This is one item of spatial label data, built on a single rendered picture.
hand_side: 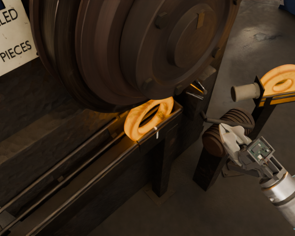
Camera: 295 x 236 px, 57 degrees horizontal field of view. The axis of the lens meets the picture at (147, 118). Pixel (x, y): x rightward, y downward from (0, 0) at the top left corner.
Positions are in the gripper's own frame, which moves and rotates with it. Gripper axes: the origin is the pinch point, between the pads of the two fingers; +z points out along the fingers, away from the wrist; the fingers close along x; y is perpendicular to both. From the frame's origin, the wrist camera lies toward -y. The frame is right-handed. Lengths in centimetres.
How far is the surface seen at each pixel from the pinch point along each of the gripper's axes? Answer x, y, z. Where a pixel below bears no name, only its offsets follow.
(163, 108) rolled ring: 7.4, -6.8, 16.5
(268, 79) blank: -28.9, -1.3, 2.3
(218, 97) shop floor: -71, -82, 14
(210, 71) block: -11.3, -0.1, 16.4
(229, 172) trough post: -32, -70, -24
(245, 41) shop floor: -133, -89, 37
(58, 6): 34, 40, 28
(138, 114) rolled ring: 19.0, 1.4, 17.8
